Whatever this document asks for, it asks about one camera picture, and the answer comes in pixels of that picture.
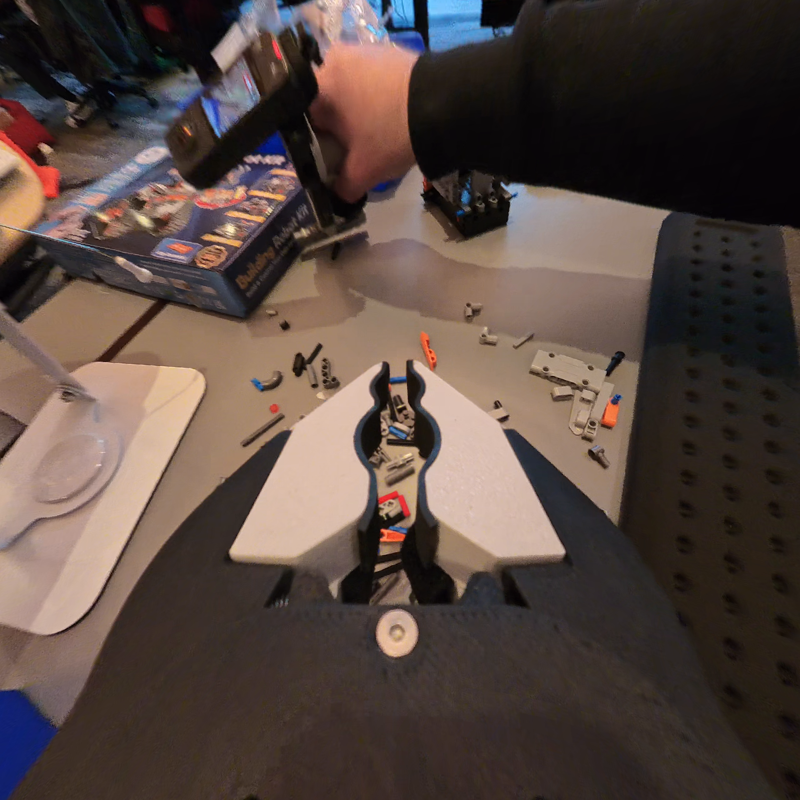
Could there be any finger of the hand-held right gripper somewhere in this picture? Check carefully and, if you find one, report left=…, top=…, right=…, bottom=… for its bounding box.
left=299, top=224, right=371, bottom=258

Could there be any person's right hand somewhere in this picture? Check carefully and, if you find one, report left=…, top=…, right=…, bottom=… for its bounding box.
left=308, top=44, right=420, bottom=202

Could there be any person's right forearm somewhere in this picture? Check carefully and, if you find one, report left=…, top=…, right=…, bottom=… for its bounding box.
left=406, top=0, right=800, bottom=229

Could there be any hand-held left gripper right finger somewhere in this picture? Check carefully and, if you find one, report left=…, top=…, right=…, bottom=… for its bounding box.
left=405, top=360, right=568, bottom=580

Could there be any pile of plastic building pieces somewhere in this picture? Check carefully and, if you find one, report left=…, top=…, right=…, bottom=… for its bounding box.
left=240, top=342, right=438, bottom=604

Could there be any grey orange brick model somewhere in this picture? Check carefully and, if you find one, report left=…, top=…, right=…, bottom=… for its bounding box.
left=420, top=169, right=518, bottom=240

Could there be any white book stand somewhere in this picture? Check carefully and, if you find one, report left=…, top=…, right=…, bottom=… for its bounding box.
left=0, top=225, right=207, bottom=636

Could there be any blue robot kit box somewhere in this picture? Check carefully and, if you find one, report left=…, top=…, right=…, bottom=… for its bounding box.
left=34, top=145, right=313, bottom=320

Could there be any bundle of clear plastic bags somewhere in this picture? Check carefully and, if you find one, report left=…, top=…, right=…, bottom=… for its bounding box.
left=250, top=0, right=391, bottom=48

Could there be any black perforated panel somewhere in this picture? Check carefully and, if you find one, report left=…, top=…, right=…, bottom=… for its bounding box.
left=619, top=211, right=800, bottom=800

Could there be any red fabric item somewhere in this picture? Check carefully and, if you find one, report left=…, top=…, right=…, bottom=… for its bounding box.
left=0, top=99, right=61, bottom=200

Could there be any light grey angled panel assembly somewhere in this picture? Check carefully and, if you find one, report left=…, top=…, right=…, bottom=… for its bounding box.
left=529, top=349, right=624, bottom=443

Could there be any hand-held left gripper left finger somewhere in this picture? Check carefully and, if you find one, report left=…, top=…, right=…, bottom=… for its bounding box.
left=228, top=361, right=391, bottom=602

